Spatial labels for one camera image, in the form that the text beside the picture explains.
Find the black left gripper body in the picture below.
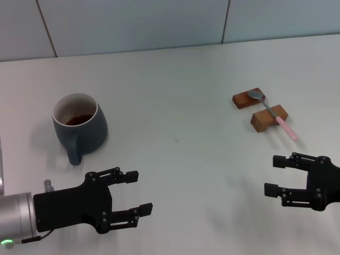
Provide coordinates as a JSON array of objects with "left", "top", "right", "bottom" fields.
[{"left": 33, "top": 172, "right": 114, "bottom": 235}]

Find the grey ceramic cup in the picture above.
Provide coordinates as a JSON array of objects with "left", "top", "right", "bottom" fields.
[{"left": 52, "top": 92, "right": 109, "bottom": 166}]

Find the pink handled metal spoon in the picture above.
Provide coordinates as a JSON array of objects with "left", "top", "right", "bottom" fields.
[{"left": 245, "top": 90, "right": 299, "bottom": 141}]

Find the flat dark wooden block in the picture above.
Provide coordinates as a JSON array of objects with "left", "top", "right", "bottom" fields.
[{"left": 232, "top": 87, "right": 266, "bottom": 109}]

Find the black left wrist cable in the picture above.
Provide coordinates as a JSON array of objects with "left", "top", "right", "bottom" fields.
[{"left": 21, "top": 229, "right": 55, "bottom": 244}]

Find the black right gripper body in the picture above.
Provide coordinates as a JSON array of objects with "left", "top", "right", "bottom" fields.
[{"left": 305, "top": 156, "right": 340, "bottom": 212}]

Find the tall light wooden block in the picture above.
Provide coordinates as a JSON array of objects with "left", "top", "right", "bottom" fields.
[{"left": 250, "top": 104, "right": 289, "bottom": 133}]

